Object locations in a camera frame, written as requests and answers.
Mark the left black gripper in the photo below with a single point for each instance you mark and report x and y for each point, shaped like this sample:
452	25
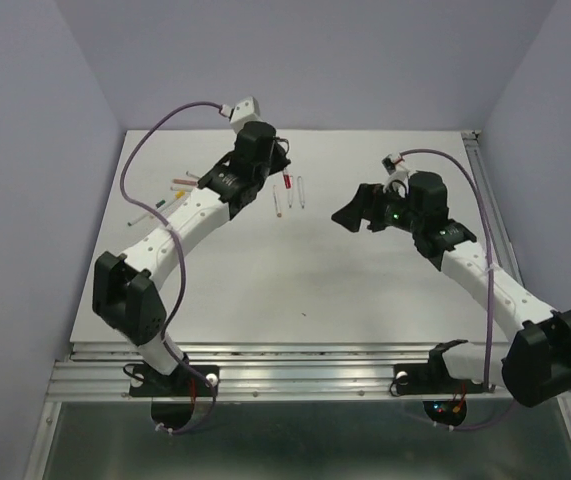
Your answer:
280	160

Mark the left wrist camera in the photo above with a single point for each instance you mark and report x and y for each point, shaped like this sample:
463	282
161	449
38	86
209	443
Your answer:
247	110

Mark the green marker pen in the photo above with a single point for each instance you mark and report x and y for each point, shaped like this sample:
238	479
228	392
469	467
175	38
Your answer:
301	192

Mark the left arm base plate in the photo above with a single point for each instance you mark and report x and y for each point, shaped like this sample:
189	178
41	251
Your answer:
145	382

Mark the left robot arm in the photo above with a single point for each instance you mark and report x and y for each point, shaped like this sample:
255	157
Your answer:
126	287

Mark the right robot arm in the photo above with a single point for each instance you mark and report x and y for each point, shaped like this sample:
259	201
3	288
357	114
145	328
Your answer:
536	364

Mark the aluminium front rail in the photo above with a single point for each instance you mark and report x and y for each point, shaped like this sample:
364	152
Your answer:
248	372

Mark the blue marker pen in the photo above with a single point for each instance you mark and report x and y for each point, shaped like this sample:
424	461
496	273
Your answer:
290	196

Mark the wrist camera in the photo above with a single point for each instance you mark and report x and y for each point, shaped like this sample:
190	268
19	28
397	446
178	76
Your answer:
247	110
395	167

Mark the tan orange highlighter pen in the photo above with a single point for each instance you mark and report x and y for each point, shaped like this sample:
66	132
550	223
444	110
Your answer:
184	182

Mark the peach orange marker pen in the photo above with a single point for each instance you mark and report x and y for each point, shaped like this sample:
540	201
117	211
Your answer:
277	201

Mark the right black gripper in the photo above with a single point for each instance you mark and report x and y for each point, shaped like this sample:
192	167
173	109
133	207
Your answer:
366	204

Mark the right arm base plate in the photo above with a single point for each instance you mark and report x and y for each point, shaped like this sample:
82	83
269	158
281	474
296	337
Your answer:
417	379

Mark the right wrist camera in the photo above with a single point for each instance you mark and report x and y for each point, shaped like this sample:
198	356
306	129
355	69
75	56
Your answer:
395	167

